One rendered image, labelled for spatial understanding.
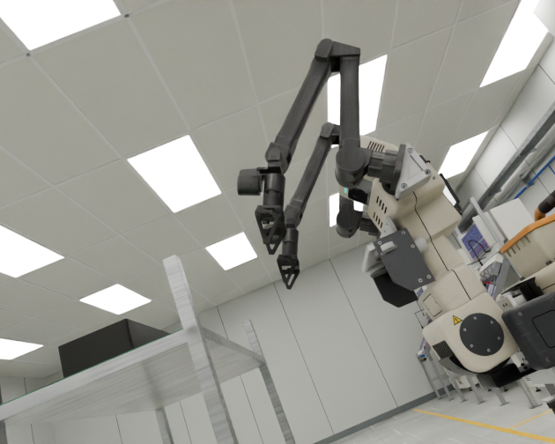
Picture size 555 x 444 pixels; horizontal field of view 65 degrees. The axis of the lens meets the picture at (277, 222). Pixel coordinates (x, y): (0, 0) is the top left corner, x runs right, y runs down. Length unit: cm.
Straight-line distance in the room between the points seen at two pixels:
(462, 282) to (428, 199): 25
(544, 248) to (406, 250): 36
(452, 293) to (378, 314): 733
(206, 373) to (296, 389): 756
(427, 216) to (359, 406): 723
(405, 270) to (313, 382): 727
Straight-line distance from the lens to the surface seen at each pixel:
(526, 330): 116
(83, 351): 114
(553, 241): 135
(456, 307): 122
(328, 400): 839
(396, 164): 114
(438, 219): 131
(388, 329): 852
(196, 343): 88
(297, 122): 125
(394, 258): 120
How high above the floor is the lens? 74
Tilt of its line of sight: 22 degrees up
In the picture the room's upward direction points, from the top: 23 degrees counter-clockwise
